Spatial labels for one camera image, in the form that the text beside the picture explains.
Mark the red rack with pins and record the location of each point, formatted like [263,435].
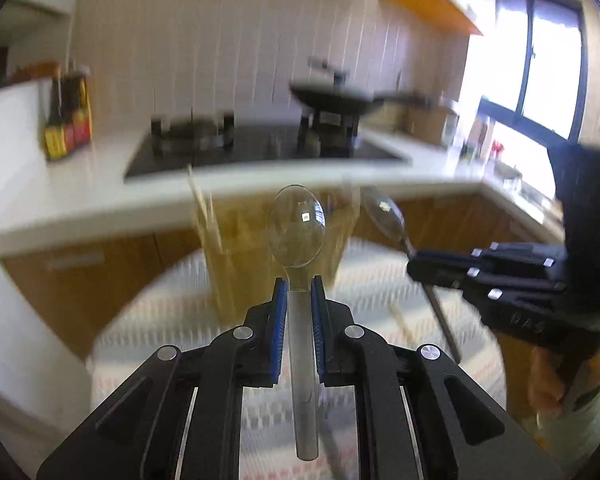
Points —
[498,150]

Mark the yellow plastic utensil basket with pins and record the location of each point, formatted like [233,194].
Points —
[230,270]

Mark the dark framed window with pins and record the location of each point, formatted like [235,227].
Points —
[545,50]

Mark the large clear plastic spoon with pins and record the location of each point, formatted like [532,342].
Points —
[295,230]

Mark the dark sauce bottle red label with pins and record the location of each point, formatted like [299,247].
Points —
[79,120]

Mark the person's right hand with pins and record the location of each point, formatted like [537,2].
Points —
[542,385]

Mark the wooden base cabinet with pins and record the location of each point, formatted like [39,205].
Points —
[105,285]

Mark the person's right forearm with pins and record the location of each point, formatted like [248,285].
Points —
[595,440]

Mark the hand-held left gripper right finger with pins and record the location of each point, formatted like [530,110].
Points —
[319,325]

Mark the white kitchen countertop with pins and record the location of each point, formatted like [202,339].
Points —
[55,195]

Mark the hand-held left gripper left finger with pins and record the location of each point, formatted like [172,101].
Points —
[279,325]

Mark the black glass gas cooktop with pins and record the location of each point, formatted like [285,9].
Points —
[260,155]

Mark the black burner grate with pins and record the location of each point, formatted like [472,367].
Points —
[190,132]
[330,132]

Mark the black wok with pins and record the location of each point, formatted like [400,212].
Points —
[340,97]

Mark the wooden chopstick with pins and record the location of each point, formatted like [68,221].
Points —
[200,200]
[215,225]
[402,322]

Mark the dark sauce bottle yellow label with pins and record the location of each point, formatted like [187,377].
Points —
[54,130]

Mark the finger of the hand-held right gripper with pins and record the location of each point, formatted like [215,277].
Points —
[445,262]
[510,292]

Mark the brown tray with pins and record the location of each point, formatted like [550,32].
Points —
[35,72]

